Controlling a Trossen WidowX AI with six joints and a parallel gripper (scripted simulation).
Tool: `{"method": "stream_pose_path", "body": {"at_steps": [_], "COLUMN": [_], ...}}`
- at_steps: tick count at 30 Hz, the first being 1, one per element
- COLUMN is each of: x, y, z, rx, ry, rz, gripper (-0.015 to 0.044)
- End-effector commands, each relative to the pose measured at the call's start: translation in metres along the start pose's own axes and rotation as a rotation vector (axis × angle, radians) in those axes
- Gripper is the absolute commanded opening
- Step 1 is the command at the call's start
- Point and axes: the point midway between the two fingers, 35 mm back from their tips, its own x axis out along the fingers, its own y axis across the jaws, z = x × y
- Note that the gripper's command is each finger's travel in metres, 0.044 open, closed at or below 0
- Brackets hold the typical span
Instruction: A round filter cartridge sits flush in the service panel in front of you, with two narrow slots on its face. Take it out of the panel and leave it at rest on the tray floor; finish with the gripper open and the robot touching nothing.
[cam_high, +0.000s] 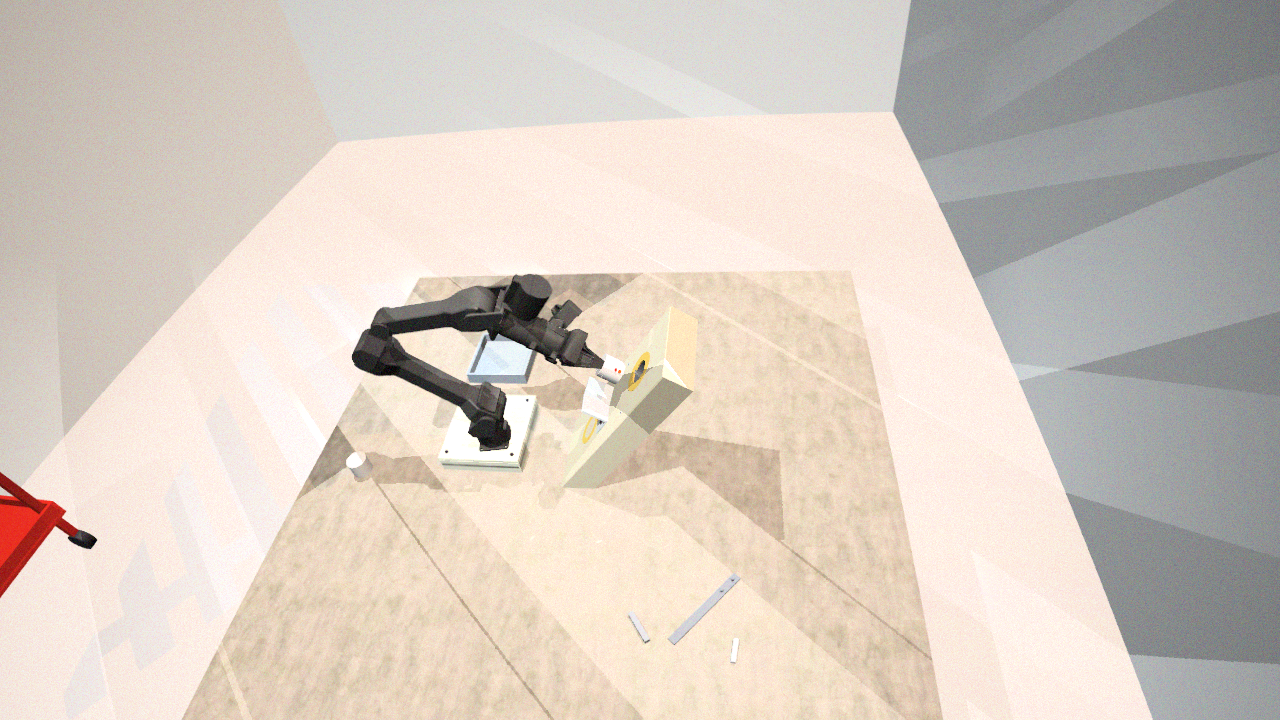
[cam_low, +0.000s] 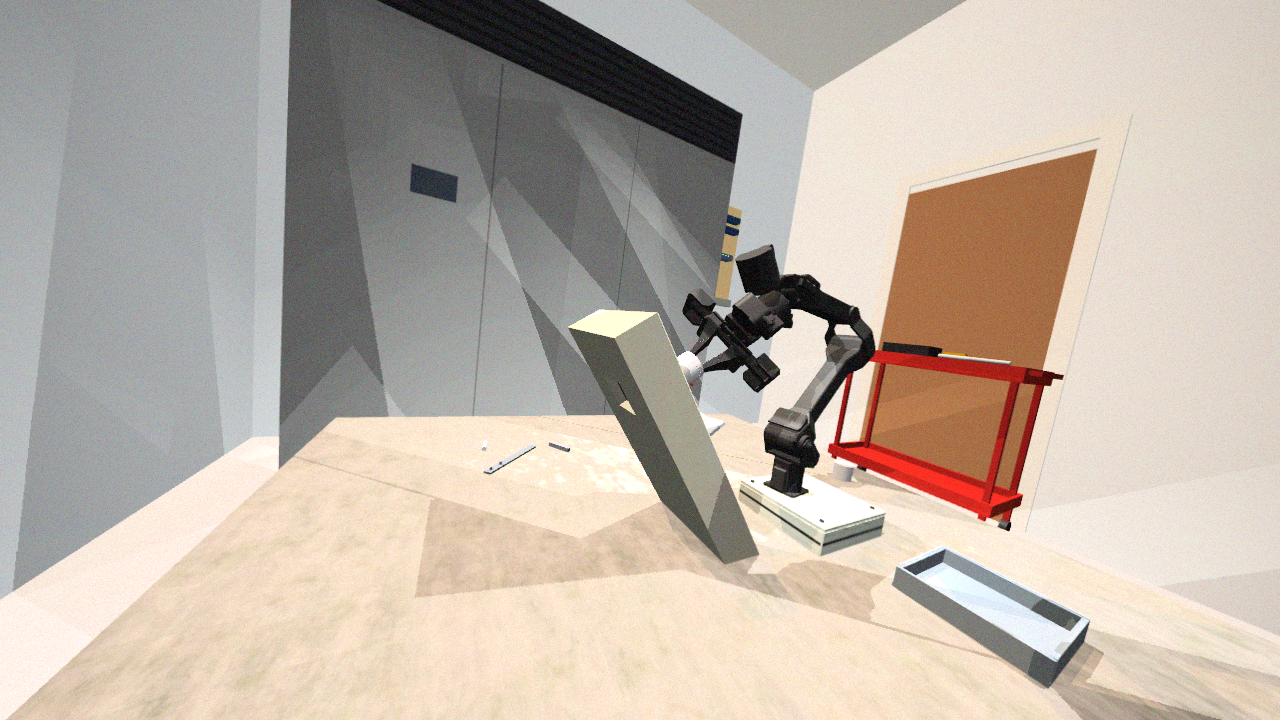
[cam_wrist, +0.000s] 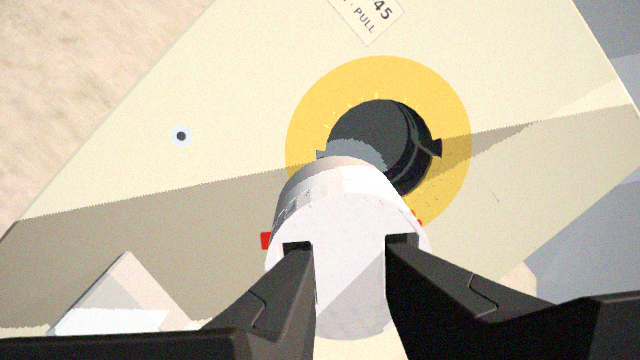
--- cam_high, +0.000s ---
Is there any white flat bar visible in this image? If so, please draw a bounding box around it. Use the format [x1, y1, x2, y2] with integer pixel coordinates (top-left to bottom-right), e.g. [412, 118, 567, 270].
[628, 611, 650, 643]

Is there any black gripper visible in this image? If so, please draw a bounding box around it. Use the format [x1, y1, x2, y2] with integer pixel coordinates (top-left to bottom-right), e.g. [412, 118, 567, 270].
[524, 316, 605, 369]

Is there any grey flat bar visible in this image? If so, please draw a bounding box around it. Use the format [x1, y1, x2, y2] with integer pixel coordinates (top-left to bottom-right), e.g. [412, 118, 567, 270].
[668, 573, 740, 644]

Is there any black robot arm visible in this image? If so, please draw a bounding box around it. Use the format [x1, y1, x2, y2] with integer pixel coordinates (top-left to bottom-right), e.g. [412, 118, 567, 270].
[351, 274, 582, 452]

